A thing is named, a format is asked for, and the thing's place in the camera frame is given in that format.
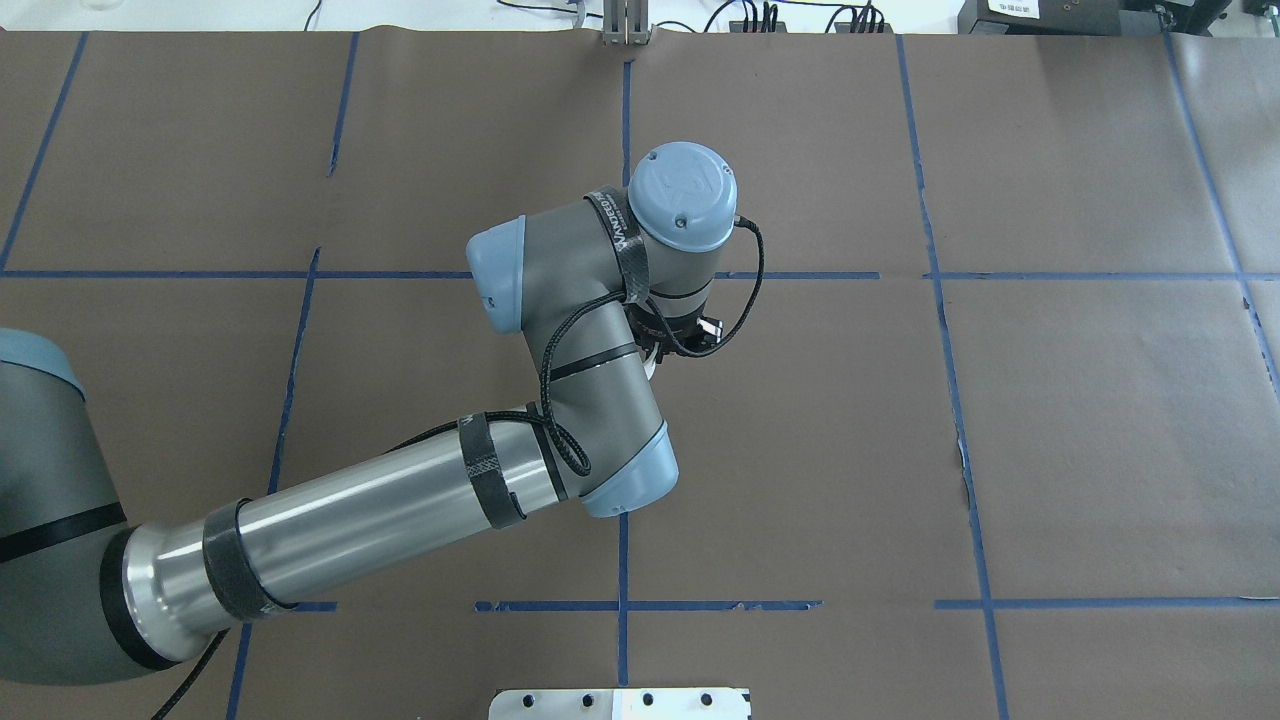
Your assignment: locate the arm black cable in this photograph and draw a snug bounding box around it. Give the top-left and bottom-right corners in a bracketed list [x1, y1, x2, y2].
[150, 214, 765, 720]

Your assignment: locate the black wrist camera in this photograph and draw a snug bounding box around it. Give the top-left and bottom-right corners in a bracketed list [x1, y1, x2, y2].
[659, 311, 724, 357]

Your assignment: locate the black box device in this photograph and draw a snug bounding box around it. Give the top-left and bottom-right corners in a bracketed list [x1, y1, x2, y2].
[956, 1, 1123, 37]

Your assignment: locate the aluminium frame post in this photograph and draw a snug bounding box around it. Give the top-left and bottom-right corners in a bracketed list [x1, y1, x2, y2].
[602, 0, 653, 47]

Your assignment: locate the white pillar with base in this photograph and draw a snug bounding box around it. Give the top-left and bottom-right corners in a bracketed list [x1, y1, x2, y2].
[488, 687, 753, 719]

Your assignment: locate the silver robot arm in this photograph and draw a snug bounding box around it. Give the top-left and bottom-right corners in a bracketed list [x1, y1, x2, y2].
[1, 141, 754, 685]

